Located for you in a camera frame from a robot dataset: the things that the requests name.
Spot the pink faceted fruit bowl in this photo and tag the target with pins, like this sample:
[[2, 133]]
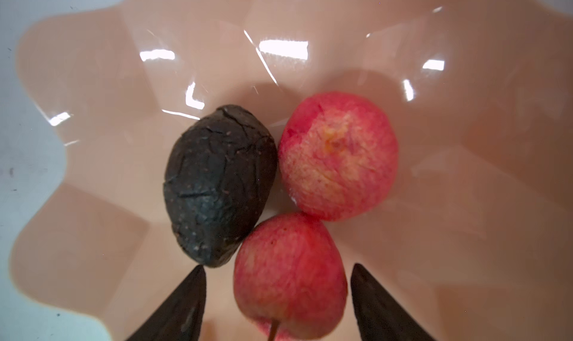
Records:
[[475, 238]]

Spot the dark avocado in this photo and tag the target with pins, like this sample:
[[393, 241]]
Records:
[[217, 182]]

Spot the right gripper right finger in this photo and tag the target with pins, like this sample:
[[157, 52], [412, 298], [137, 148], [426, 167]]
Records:
[[379, 316]]

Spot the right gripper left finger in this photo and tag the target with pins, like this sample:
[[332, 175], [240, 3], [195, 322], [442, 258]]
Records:
[[180, 316]]

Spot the red apple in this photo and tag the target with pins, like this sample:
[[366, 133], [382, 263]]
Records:
[[289, 278], [338, 156]]

